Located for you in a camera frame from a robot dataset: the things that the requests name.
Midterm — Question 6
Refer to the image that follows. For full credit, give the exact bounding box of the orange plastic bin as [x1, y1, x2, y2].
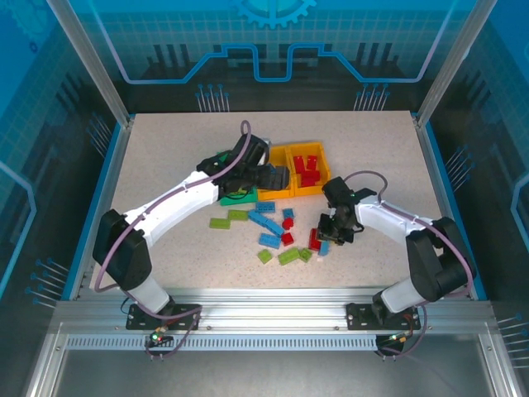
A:
[255, 144, 295, 202]
[287, 141, 331, 198]

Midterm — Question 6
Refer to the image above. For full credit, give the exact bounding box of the green plastic bin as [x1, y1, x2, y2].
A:
[214, 148, 257, 207]

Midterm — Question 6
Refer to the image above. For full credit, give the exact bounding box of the grey metal shelf panel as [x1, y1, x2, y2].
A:
[49, 349, 493, 397]

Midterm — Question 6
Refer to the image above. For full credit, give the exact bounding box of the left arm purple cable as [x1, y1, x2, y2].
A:
[95, 119, 252, 361]

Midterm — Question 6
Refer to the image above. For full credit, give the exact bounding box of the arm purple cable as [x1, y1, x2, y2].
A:
[95, 119, 252, 361]
[342, 170, 476, 361]

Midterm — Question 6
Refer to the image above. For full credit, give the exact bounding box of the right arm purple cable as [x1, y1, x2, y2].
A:
[342, 170, 476, 361]

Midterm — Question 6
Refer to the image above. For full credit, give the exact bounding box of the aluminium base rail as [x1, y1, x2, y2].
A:
[53, 288, 493, 337]

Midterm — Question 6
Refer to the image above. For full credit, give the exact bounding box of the aluminium side rail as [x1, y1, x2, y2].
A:
[60, 117, 136, 302]
[412, 115, 485, 302]

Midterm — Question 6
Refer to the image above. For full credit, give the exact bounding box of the slotted grey cable duct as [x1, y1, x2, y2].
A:
[64, 335, 379, 352]

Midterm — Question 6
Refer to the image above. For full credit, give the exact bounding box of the aluminium frame post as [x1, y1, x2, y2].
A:
[414, 0, 500, 127]
[45, 0, 136, 127]

